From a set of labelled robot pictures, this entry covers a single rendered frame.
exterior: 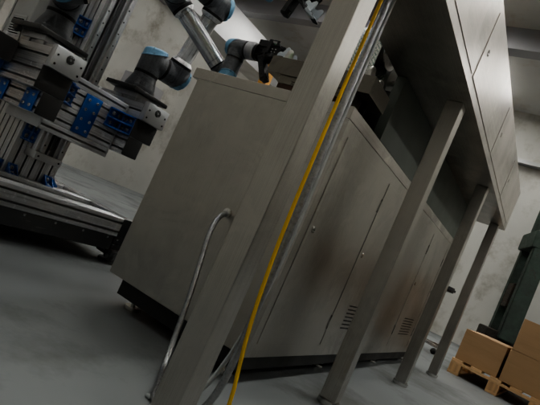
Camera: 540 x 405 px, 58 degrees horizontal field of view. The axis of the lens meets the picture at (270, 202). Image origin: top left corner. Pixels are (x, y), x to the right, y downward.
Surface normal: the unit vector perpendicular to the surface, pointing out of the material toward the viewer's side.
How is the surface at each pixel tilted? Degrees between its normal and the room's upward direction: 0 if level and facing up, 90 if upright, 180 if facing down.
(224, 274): 90
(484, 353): 90
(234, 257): 90
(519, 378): 90
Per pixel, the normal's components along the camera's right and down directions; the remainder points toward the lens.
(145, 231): -0.46, -0.25
